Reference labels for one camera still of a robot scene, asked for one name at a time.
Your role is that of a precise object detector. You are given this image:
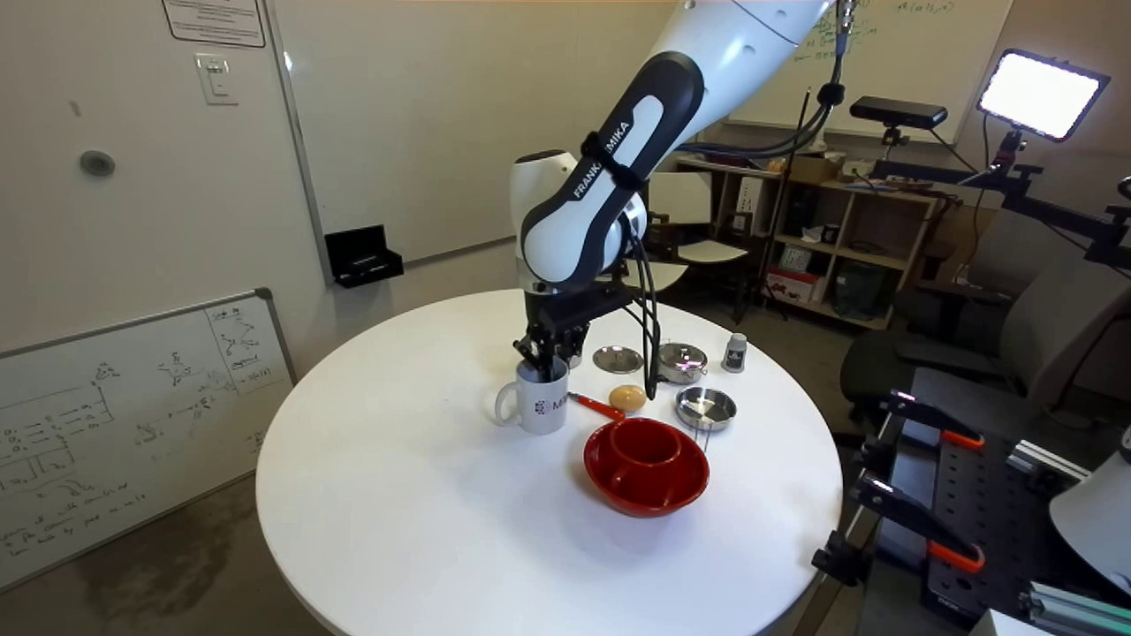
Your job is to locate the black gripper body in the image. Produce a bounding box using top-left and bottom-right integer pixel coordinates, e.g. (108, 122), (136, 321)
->
(523, 284), (632, 347)

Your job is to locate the white ceramic mug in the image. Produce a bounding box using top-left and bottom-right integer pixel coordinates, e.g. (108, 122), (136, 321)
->
(491, 365), (570, 433)

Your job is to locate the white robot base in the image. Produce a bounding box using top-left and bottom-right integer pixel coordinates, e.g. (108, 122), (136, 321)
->
(1049, 427), (1131, 595)

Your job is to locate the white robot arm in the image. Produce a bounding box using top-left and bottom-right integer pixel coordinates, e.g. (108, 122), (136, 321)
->
(516, 0), (834, 378)

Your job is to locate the upside-down grey plastic cup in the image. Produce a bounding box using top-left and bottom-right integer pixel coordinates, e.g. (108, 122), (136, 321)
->
(721, 333), (751, 372)

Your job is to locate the flat steel lid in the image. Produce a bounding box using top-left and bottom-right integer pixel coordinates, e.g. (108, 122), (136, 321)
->
(595, 347), (645, 374)

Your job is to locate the steel pot with lid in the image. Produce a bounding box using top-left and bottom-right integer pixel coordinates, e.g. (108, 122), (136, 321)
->
(656, 343), (706, 386)

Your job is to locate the red bowl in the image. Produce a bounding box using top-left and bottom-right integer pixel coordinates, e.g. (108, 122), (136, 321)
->
(581, 416), (712, 517)

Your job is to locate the small steel frying pan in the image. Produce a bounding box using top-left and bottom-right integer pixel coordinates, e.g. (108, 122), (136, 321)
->
(676, 387), (736, 433)

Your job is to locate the wooden shelf unit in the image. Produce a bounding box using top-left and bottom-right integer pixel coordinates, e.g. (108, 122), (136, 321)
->
(676, 155), (945, 327)

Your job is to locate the leaning whiteboard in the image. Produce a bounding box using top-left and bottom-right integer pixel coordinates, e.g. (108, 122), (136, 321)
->
(0, 285), (292, 587)

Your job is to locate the black cart table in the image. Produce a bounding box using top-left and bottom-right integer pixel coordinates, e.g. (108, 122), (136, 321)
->
(809, 365), (1131, 636)

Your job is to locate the grey office chair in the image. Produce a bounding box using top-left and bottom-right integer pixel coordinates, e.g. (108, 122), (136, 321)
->
(842, 260), (1131, 437)

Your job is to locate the bright LED light panel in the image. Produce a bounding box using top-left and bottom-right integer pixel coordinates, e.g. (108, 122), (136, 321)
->
(978, 50), (1106, 141)

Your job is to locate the red handled fork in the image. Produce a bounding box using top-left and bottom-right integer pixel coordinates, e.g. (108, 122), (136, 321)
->
(570, 391), (625, 424)

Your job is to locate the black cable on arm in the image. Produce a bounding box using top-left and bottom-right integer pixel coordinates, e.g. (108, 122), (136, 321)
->
(613, 196), (665, 432)

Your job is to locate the black wall tray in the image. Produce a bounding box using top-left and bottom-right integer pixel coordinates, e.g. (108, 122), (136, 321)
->
(325, 225), (402, 290)

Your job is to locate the orange-handled black clamp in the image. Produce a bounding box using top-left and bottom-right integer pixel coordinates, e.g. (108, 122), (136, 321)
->
(867, 387), (986, 457)
(812, 469), (986, 587)

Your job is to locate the black depth camera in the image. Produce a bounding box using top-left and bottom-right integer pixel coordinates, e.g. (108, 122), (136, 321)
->
(848, 94), (946, 129)

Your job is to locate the white light switch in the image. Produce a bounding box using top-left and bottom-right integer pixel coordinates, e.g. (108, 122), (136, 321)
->
(194, 53), (240, 107)

